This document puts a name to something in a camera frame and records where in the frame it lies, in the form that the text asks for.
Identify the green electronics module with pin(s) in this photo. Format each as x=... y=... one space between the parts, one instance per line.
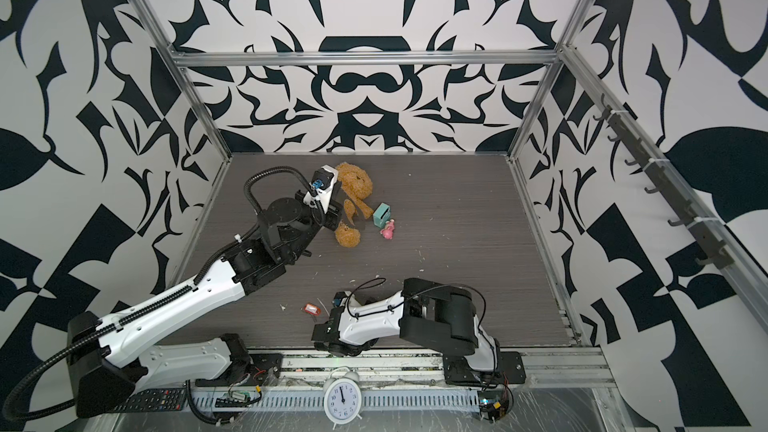
x=493 y=409

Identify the white alarm clock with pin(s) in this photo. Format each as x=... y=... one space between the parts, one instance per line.
x=342 y=396

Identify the teal toy block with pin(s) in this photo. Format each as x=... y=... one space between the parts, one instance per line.
x=382 y=215

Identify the red key tag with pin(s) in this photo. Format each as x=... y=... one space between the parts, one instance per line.
x=312 y=309

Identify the white cable duct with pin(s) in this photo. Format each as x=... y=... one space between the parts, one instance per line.
x=455 y=400

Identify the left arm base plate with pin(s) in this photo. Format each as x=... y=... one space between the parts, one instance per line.
x=257 y=369

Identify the black remote control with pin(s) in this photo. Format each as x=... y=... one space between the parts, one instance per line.
x=154 y=400

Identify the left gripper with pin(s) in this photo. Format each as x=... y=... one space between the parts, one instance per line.
x=332 y=209

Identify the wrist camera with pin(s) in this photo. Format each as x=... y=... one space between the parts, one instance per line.
x=339 y=299
x=322 y=187

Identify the pink toy figure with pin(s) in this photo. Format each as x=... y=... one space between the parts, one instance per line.
x=388 y=230

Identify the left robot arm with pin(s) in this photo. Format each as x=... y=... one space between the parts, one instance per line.
x=112 y=357

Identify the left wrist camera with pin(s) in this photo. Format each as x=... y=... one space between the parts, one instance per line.
x=322 y=187

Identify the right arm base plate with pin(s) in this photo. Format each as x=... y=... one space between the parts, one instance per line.
x=510 y=370

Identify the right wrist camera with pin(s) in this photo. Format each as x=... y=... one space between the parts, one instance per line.
x=339 y=299

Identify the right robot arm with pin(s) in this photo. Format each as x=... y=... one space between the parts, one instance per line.
x=431 y=315

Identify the brown teddy bear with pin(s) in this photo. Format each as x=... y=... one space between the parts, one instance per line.
x=357 y=187

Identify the small circuit board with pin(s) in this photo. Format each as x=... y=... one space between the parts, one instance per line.
x=239 y=399

